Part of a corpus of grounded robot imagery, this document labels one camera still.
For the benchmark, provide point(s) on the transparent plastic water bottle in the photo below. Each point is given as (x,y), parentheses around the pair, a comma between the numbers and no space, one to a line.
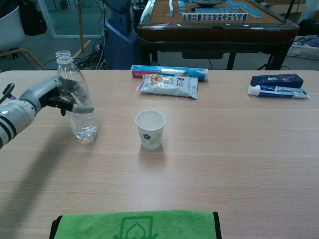
(79,117)

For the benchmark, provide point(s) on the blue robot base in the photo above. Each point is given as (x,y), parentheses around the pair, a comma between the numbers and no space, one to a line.
(119,47)

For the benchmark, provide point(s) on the long blue mahjong tile row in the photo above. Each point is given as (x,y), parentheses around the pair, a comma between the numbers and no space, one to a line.
(250,11)

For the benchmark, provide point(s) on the white snack bag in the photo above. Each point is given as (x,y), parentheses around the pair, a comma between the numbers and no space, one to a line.
(169,87)

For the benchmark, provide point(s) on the black bag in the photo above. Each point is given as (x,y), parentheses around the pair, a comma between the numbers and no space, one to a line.
(32,20)

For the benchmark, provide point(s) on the white power strip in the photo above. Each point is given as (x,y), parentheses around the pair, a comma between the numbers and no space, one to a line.
(97,48)

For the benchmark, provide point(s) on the row of face-up mahjong tiles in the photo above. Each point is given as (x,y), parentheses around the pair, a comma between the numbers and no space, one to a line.
(214,17)

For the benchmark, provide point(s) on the small white paper cup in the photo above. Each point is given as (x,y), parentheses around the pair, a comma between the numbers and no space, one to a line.
(150,134)

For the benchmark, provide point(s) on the blue plastic wrap box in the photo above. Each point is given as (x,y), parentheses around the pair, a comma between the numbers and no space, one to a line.
(174,71)

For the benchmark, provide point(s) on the green microfiber cloth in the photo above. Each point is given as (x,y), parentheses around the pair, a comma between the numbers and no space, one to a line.
(137,226)

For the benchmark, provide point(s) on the dark blue toothpaste box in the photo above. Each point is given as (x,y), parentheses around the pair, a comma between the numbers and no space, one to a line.
(276,81)

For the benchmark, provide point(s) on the blue white toothpaste tube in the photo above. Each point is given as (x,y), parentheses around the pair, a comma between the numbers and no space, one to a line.
(276,91)

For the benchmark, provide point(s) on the chair with wooden legs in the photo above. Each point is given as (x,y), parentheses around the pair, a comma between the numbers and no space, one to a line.
(11,32)

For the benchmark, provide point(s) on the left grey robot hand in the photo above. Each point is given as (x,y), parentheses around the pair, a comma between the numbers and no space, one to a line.
(40,90)

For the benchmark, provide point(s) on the brown mahjong table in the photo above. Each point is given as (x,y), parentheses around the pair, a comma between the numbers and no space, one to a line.
(216,35)

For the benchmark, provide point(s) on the white plastic basket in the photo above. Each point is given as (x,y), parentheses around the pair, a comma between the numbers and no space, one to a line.
(304,52)

